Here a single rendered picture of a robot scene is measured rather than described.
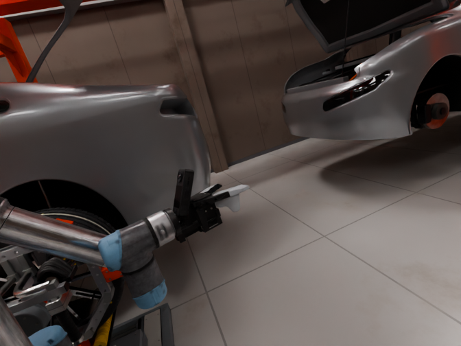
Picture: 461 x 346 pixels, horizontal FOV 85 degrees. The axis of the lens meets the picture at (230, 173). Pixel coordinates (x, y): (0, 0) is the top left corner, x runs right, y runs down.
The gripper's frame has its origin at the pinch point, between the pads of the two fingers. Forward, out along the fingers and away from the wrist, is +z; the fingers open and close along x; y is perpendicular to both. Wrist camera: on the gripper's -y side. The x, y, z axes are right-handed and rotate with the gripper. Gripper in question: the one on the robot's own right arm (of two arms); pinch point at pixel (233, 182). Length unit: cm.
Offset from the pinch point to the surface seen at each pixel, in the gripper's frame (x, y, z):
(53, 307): -50, 24, -58
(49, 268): -58, 12, -56
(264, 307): -87, 113, 37
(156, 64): -429, -177, 156
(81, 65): -456, -206, 34
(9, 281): -71, 13, -71
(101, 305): -73, 43, -48
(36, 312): -62, 27, -66
